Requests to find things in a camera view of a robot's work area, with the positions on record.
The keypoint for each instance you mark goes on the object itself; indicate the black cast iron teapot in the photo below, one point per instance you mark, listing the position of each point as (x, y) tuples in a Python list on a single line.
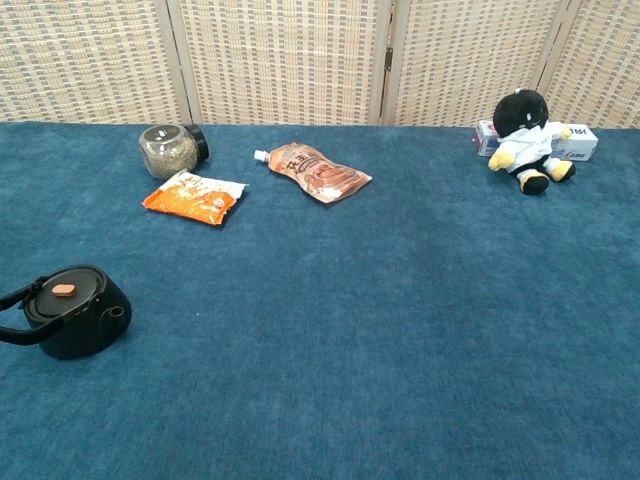
[(85, 320)]

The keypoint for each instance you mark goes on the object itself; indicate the brown spout pouch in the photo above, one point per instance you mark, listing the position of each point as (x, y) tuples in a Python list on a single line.
[(320, 175)]

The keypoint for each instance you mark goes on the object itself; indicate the blue table cloth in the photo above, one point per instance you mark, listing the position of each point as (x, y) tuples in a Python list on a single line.
[(350, 325)]

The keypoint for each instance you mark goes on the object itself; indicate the orange snack packet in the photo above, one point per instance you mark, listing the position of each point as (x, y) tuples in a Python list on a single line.
[(192, 200)]

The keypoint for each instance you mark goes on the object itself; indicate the glass jar with black lid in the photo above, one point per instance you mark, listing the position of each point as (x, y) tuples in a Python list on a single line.
[(165, 152)]

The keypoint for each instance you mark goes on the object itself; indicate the woven folding screen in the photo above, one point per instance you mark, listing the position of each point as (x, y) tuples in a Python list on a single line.
[(280, 60)]

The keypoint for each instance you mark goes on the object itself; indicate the metal screen hinge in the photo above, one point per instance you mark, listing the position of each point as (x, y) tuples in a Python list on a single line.
[(387, 56)]

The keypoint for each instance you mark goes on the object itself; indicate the black plush toy white coat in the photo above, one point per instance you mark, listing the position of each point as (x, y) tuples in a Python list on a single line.
[(520, 120)]

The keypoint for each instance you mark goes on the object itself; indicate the white cardboard box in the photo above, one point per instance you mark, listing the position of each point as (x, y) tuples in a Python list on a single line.
[(582, 142)]

